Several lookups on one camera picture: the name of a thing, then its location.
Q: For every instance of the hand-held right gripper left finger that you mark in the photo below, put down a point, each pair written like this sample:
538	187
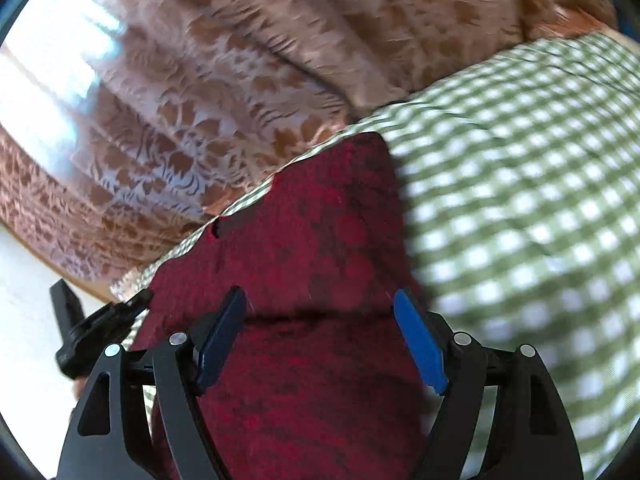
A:
216	350

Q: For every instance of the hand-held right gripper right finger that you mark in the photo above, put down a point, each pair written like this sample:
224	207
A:
422	345

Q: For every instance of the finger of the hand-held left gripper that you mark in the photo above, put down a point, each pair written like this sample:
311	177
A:
107	317
66	307

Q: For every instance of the dark red knitted garment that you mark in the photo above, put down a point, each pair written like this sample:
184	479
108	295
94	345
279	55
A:
310	270

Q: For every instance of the green checked bed sheet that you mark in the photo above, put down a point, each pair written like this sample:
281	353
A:
525	200

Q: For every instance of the brown floral curtain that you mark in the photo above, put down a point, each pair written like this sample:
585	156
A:
240	60

